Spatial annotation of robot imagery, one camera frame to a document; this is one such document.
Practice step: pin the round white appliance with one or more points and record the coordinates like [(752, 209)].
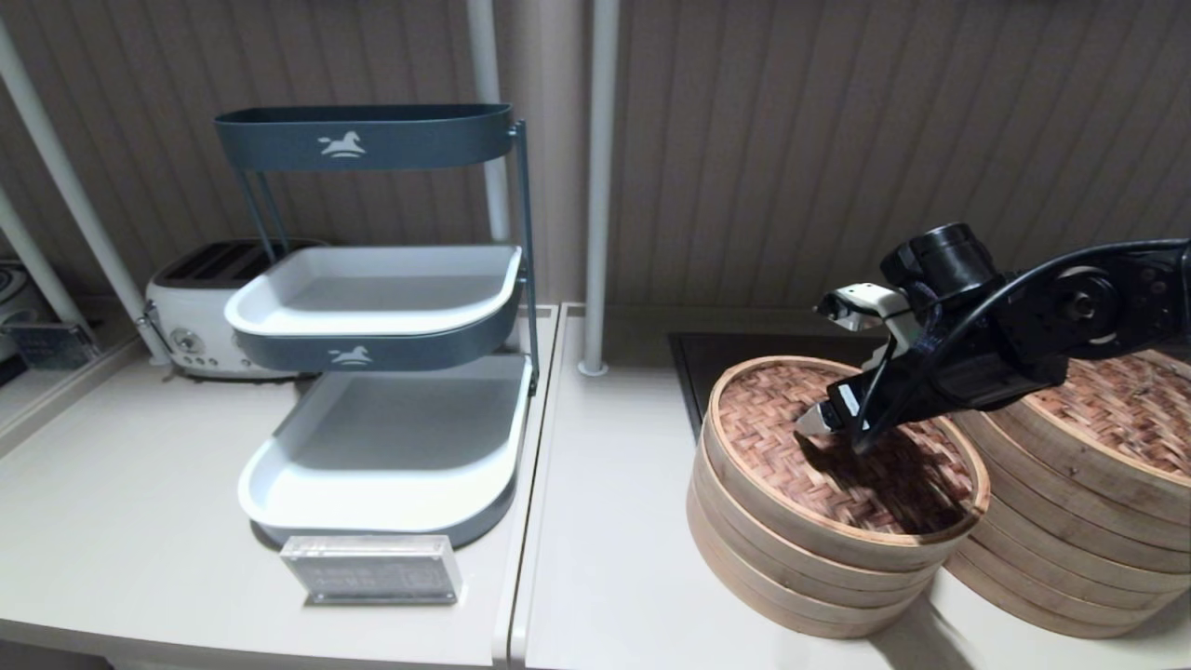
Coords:
[(11, 298)]

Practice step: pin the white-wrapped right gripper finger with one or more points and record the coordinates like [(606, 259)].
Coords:
[(823, 421)]

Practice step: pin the dark teal three-tier rack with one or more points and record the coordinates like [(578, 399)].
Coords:
[(419, 138)]

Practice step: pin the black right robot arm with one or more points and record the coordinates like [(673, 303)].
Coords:
[(1126, 298)]

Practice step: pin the white retro toaster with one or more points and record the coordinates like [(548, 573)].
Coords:
[(186, 305)]

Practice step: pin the dark acrylic sign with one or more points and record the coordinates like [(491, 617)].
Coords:
[(51, 344)]

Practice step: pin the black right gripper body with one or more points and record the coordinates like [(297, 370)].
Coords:
[(977, 372)]

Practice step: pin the black induction cooktop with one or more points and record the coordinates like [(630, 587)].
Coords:
[(744, 349)]

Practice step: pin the bamboo steamer basket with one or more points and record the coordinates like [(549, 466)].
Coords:
[(1023, 516), (791, 582), (1023, 588), (791, 616)]

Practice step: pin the clear acrylic warning sign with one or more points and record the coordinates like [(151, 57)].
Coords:
[(372, 569)]

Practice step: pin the white metal pole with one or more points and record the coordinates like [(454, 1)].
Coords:
[(600, 186), (486, 74), (56, 158), (37, 265)]

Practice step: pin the large white rack tray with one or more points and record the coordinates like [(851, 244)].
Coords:
[(372, 502)]

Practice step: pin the small white rack tray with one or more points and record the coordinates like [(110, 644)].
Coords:
[(391, 288)]

